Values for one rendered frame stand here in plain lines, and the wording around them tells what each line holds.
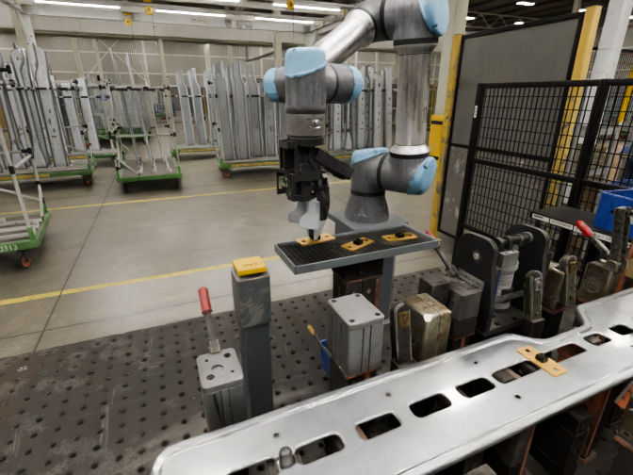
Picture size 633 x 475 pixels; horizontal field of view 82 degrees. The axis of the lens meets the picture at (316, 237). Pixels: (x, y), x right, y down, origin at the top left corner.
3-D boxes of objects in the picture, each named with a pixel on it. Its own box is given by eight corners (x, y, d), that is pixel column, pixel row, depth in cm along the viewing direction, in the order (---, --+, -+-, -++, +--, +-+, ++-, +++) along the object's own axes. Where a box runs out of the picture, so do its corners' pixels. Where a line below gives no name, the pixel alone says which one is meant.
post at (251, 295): (250, 444, 89) (235, 283, 73) (243, 420, 95) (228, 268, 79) (280, 434, 91) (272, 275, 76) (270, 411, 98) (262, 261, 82)
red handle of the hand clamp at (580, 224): (617, 265, 97) (576, 220, 105) (610, 270, 99) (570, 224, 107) (626, 262, 99) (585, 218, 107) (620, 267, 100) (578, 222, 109)
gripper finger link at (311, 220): (295, 243, 76) (293, 200, 74) (319, 238, 79) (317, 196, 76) (302, 248, 74) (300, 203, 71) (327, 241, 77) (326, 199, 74)
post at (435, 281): (415, 421, 95) (432, 285, 80) (403, 407, 99) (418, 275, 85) (430, 416, 97) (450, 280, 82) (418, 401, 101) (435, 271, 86)
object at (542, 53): (544, 294, 293) (619, 4, 221) (532, 298, 288) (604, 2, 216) (434, 238, 409) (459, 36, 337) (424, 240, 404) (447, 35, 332)
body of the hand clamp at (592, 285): (577, 375, 110) (612, 270, 98) (556, 361, 116) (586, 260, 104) (591, 369, 113) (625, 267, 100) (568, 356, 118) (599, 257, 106)
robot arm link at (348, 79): (324, 66, 82) (291, 62, 74) (367, 63, 75) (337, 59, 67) (323, 104, 85) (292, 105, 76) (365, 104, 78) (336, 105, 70)
